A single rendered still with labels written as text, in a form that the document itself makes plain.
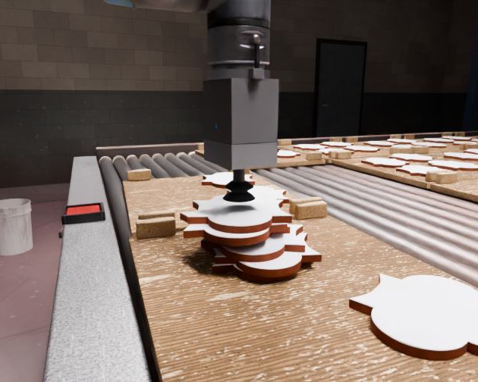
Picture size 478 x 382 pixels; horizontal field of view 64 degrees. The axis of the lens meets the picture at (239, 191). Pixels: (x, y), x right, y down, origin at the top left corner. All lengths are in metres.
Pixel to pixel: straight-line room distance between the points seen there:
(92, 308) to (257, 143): 0.26
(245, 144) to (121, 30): 5.43
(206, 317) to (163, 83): 5.57
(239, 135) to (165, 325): 0.22
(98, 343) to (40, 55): 5.42
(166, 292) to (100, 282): 0.12
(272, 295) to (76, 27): 5.50
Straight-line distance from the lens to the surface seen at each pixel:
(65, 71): 5.72
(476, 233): 0.77
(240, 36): 0.46
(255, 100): 0.45
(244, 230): 0.44
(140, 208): 0.76
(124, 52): 5.81
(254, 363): 0.33
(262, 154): 0.46
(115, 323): 0.43
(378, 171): 1.18
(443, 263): 0.62
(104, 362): 0.38
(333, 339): 0.37
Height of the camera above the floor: 1.14
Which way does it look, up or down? 14 degrees down
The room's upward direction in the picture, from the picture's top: straight up
